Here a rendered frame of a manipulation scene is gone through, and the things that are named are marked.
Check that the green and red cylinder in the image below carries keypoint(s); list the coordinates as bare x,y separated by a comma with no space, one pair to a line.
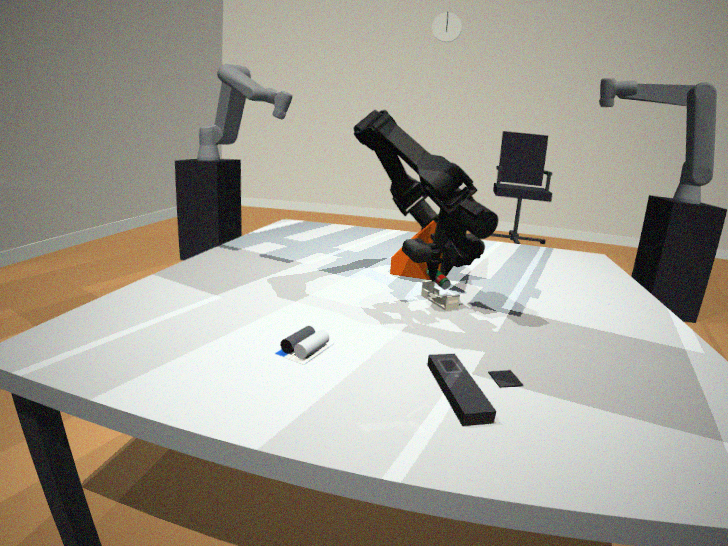
441,280

